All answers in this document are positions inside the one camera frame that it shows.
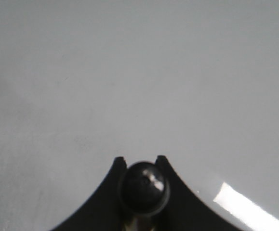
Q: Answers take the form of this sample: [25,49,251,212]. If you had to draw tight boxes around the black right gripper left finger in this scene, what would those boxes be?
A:
[53,157,126,231]

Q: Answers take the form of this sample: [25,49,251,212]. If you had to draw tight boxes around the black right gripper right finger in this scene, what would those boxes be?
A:
[155,155,240,231]

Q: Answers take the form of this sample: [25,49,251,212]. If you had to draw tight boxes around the white black whiteboard marker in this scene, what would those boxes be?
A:
[118,161,171,231]

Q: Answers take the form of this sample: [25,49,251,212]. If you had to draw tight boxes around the white whiteboard with aluminium frame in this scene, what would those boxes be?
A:
[0,0,279,231]

